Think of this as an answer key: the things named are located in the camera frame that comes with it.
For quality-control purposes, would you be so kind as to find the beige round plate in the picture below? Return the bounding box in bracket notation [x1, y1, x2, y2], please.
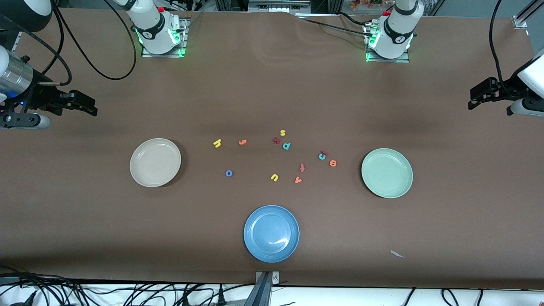
[130, 138, 182, 188]

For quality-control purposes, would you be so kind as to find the brown table cover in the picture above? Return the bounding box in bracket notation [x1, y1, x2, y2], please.
[0, 8, 544, 290]

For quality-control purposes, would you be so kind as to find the green round plate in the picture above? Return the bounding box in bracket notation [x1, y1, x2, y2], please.
[361, 148, 414, 199]

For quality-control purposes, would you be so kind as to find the orange flower decoration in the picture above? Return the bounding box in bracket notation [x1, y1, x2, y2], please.
[351, 0, 383, 11]

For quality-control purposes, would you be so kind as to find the grey metal strip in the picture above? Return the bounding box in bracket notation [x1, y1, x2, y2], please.
[249, 0, 311, 13]

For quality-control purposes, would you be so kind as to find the blue round plate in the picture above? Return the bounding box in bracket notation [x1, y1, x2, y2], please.
[244, 205, 300, 263]

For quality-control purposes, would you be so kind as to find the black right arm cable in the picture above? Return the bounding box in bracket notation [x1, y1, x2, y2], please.
[0, 0, 137, 87]

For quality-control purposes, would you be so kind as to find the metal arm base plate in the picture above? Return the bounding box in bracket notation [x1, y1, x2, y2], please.
[363, 23, 411, 64]
[141, 17, 188, 58]

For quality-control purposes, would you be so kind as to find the black base cable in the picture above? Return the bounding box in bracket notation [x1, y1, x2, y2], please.
[338, 12, 374, 27]
[303, 18, 374, 37]

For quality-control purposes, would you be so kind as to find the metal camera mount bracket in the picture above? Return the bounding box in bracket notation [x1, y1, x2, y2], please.
[244, 271, 280, 306]

